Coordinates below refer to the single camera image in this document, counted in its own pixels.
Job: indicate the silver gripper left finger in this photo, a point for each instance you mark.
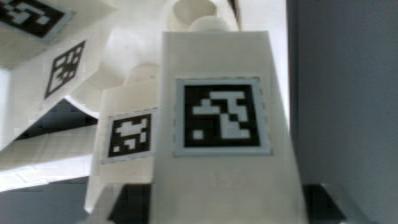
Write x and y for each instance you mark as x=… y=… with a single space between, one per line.
x=123 y=205

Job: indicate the white front rail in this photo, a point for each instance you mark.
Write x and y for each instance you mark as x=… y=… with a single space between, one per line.
x=46 y=158

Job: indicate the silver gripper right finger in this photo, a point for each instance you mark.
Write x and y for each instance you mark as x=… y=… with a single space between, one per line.
x=329 y=206

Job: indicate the white round stool seat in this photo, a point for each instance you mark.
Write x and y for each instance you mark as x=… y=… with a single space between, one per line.
x=142 y=40

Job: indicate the white stool leg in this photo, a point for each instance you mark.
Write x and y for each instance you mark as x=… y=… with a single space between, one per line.
x=226 y=176
x=123 y=139
x=53 y=33

